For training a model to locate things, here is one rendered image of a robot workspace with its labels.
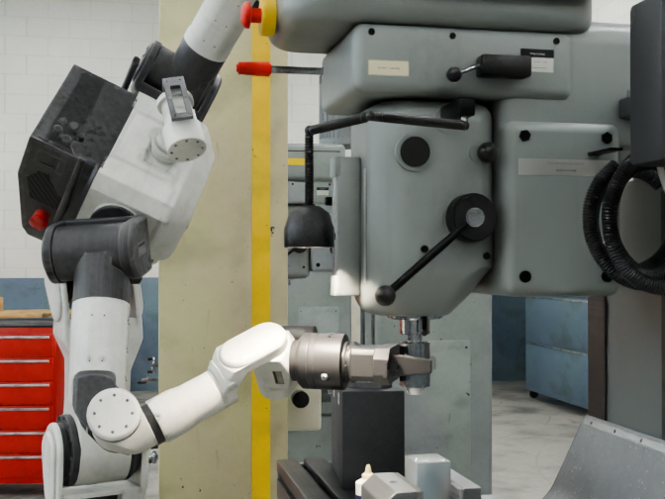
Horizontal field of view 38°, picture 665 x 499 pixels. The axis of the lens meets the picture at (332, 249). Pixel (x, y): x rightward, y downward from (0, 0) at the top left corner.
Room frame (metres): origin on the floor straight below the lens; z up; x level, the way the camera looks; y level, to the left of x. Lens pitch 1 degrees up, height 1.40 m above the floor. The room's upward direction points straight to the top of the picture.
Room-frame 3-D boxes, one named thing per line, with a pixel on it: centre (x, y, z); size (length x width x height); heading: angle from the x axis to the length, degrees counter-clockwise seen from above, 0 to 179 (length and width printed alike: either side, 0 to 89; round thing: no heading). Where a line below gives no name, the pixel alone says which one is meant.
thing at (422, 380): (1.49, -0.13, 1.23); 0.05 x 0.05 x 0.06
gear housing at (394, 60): (1.50, -0.17, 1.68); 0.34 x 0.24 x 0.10; 102
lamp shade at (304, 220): (1.39, 0.03, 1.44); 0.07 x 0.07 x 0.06
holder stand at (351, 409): (1.94, -0.07, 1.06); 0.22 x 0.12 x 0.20; 5
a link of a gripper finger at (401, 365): (1.46, -0.12, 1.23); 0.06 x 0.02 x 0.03; 77
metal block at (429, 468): (1.43, -0.14, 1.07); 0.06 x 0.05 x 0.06; 13
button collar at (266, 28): (1.45, 0.10, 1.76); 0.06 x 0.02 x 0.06; 12
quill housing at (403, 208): (1.49, -0.13, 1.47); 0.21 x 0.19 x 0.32; 12
